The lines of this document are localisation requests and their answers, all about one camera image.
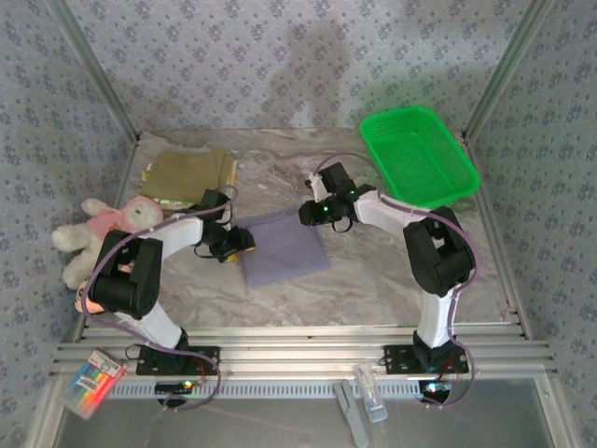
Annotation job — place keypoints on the black controller board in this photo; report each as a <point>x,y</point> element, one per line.
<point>170,386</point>
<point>436,387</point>

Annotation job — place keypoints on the white plush bunny pink hoodie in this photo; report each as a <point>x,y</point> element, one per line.
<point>93,228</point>

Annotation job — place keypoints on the pack of coloured markers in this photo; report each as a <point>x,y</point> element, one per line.
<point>93,380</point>

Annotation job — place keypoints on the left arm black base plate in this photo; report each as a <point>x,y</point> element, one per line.
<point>205,361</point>

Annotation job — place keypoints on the left black controller board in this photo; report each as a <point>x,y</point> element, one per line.
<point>170,386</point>

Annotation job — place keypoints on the plush doll pink striped dress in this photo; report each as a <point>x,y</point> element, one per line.
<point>91,305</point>

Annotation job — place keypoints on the grey plastic clip tool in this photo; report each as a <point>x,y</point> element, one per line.
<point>352,415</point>

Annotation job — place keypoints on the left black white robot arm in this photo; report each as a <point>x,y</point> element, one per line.
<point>158,326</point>

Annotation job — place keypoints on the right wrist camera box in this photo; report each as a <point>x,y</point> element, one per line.
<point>317,186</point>

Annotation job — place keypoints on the olive brown skirt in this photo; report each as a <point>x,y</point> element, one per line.
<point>186,175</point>

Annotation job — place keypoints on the aluminium rail frame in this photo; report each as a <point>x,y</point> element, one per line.
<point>298,350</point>

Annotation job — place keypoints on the lavender grey skirt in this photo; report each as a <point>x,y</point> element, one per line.
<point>284,247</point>

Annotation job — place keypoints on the pastel pink flower skirt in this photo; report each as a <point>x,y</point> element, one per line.
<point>231,172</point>

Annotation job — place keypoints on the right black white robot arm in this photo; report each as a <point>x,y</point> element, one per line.
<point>434,322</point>

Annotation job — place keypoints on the lemon print skirt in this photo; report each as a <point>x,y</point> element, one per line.
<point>148,173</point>

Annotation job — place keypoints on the right black controller board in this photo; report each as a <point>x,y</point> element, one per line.
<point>436,387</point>

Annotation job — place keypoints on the clear plastic bottle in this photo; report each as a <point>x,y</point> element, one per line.
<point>370,396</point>

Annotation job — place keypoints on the aluminium corner post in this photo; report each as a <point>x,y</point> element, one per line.
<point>532,18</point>
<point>69,18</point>

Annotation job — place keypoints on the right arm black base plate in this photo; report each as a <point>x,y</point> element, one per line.
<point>401,361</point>

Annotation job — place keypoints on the green plastic basket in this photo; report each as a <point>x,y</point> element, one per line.
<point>420,154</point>

